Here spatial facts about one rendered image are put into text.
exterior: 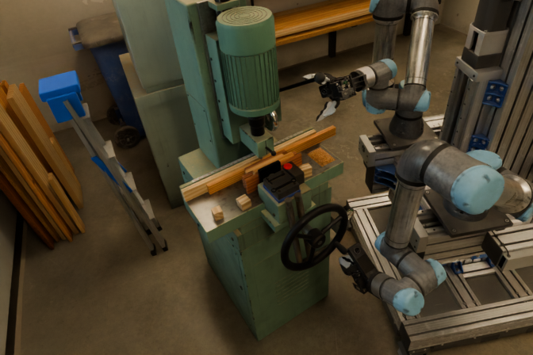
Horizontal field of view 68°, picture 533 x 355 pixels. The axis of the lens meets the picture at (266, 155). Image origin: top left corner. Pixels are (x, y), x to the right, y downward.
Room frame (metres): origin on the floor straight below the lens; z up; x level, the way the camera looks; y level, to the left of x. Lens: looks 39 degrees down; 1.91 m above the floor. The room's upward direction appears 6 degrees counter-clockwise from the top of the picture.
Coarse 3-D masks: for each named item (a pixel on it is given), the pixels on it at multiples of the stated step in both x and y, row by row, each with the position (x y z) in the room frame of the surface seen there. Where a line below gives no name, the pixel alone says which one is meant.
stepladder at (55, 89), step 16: (48, 80) 1.61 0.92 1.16; (64, 80) 1.59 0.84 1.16; (48, 96) 1.50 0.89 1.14; (64, 96) 1.51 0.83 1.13; (80, 96) 1.67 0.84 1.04; (64, 112) 1.50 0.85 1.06; (80, 112) 1.52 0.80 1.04; (80, 128) 1.52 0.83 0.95; (96, 128) 1.70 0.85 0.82; (96, 144) 1.51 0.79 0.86; (112, 144) 1.68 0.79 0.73; (96, 160) 1.51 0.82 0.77; (112, 160) 1.66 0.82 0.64; (112, 176) 1.52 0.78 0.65; (128, 176) 1.68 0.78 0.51; (128, 192) 1.52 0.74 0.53; (128, 208) 1.52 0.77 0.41; (144, 208) 1.65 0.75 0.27; (144, 224) 1.69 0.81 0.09; (144, 240) 1.52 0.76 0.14; (160, 240) 1.54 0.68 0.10
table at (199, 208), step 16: (320, 144) 1.28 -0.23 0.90; (304, 160) 1.19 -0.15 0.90; (336, 160) 1.17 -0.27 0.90; (320, 176) 1.10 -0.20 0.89; (208, 192) 1.07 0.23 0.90; (224, 192) 1.06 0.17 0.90; (240, 192) 1.05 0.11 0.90; (256, 192) 1.04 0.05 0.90; (192, 208) 0.99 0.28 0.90; (208, 208) 0.98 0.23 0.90; (224, 208) 0.97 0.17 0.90; (256, 208) 0.96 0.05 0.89; (208, 224) 0.91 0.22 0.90; (224, 224) 0.90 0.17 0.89; (240, 224) 0.93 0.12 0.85; (272, 224) 0.90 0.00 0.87; (288, 224) 0.91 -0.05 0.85; (208, 240) 0.87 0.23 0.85
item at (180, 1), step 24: (168, 0) 1.42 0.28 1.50; (192, 0) 1.31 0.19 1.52; (240, 0) 1.37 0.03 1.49; (192, 24) 1.28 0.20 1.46; (192, 48) 1.30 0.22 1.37; (192, 72) 1.35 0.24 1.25; (192, 96) 1.40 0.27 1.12; (216, 120) 1.29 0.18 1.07; (216, 144) 1.28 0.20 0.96; (240, 144) 1.33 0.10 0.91
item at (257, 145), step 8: (240, 128) 1.22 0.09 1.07; (248, 128) 1.21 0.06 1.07; (240, 136) 1.22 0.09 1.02; (248, 136) 1.16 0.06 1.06; (256, 136) 1.15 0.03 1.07; (264, 136) 1.15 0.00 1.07; (272, 136) 1.14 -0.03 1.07; (248, 144) 1.17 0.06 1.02; (256, 144) 1.11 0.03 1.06; (264, 144) 1.12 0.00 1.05; (272, 144) 1.14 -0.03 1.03; (256, 152) 1.12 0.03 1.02; (264, 152) 1.12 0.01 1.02
